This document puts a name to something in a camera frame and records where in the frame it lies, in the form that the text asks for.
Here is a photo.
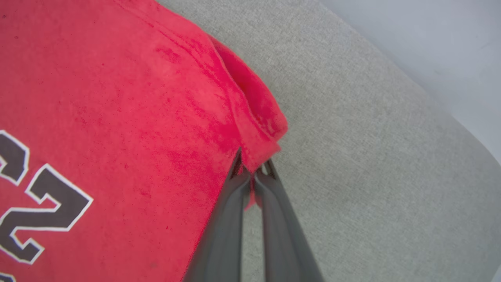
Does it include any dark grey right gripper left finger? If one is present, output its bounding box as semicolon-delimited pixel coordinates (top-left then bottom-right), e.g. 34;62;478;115
183;147;251;282

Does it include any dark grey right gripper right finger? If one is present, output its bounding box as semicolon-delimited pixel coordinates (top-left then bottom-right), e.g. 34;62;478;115
254;159;325;282

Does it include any red jersey with white stripes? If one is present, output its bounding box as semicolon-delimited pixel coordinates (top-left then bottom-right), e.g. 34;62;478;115
0;0;289;282

